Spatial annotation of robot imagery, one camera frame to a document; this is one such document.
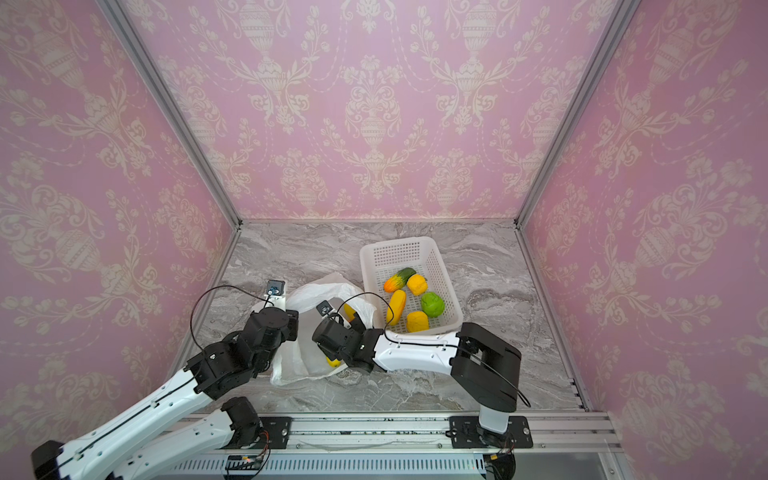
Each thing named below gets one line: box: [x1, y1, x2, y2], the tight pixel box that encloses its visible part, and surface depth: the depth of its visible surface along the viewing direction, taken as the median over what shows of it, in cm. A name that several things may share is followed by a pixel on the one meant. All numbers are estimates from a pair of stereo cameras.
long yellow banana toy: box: [386, 290, 407, 326], surface depth 96 cm
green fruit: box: [421, 291, 445, 318], surface depth 92 cm
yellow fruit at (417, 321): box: [407, 311, 429, 333], surface depth 88 cm
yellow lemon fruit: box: [407, 274, 429, 297], surface depth 99 cm
